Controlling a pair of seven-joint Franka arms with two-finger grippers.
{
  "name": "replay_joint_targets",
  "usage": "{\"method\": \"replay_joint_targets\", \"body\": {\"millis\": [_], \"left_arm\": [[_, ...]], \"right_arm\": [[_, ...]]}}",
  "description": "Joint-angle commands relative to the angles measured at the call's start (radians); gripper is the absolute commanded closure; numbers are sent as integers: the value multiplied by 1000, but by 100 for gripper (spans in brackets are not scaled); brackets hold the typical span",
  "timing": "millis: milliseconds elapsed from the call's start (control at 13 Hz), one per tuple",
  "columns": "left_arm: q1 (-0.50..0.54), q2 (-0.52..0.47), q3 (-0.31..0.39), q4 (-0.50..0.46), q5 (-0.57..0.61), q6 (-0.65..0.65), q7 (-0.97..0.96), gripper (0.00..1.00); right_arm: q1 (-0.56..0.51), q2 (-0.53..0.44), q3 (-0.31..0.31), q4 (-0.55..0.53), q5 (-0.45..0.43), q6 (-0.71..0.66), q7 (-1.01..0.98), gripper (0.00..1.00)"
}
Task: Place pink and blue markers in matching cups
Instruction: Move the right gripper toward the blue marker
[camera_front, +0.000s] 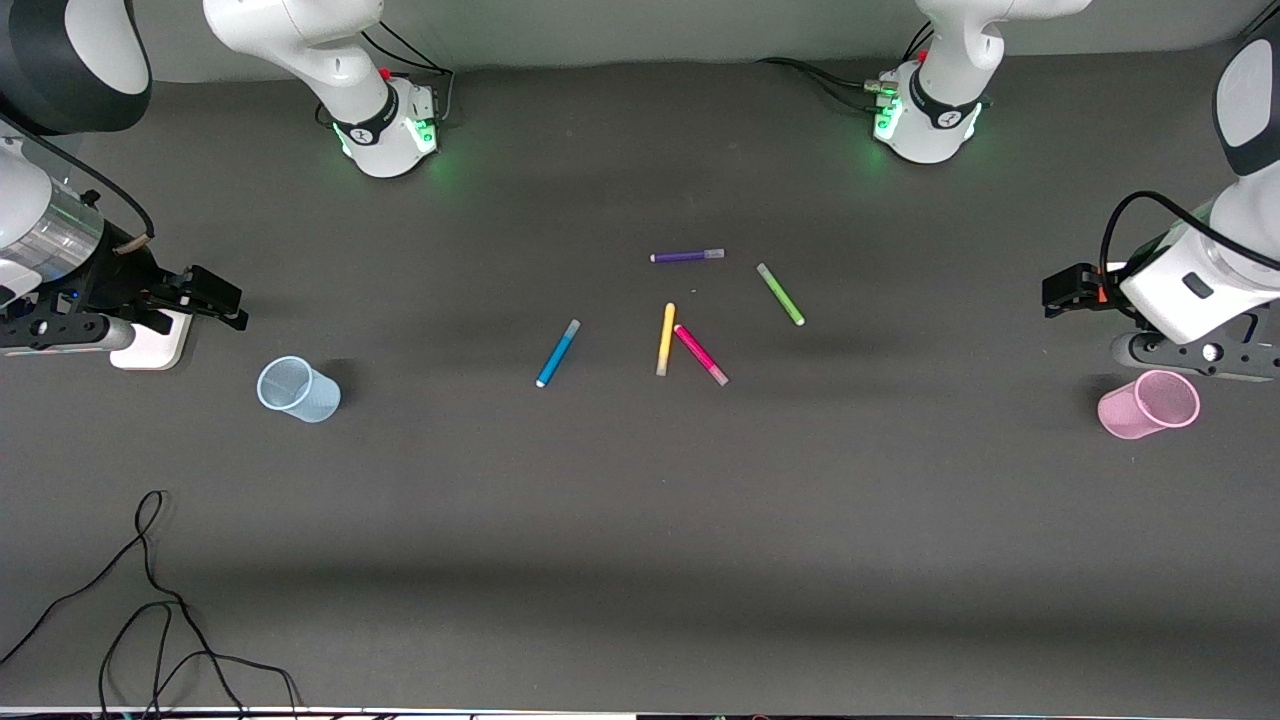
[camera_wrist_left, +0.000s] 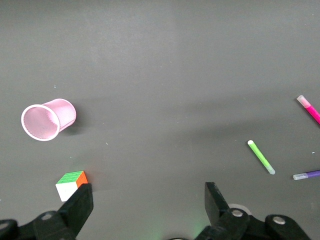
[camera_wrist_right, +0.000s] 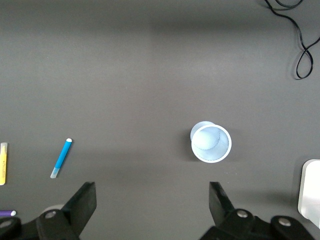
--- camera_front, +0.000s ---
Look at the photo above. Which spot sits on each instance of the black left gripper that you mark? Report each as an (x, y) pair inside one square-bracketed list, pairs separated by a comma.
[(1072, 290)]

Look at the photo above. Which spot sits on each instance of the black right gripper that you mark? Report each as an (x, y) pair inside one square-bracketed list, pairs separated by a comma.
[(118, 278)]

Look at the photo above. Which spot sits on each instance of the blue marker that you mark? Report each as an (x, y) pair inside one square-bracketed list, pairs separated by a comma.
[(558, 353)]

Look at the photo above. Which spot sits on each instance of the pink marker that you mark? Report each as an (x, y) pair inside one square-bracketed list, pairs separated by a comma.
[(700, 354)]

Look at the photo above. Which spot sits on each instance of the yellow marker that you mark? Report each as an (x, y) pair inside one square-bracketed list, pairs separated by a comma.
[(666, 340)]

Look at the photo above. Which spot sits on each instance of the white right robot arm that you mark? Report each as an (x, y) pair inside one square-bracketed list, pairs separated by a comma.
[(300, 40)]

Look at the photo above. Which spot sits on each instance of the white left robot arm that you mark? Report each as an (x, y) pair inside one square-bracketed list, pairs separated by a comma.
[(940, 110)]

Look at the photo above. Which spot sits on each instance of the white rounded flat block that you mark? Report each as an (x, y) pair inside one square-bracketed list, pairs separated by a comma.
[(150, 352)]

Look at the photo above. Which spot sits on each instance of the translucent pink plastic cup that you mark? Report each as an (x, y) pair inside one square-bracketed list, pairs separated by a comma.
[(1125, 415)]

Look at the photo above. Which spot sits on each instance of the translucent blue plastic cup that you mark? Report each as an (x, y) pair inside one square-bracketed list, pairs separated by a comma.
[(310, 400)]

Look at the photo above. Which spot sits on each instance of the green marker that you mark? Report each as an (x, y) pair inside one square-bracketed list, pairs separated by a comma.
[(780, 294)]

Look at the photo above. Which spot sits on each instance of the purple marker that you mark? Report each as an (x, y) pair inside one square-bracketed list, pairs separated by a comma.
[(685, 256)]

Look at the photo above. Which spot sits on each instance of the dark grey table cloth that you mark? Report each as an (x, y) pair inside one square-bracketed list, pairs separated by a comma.
[(640, 550)]

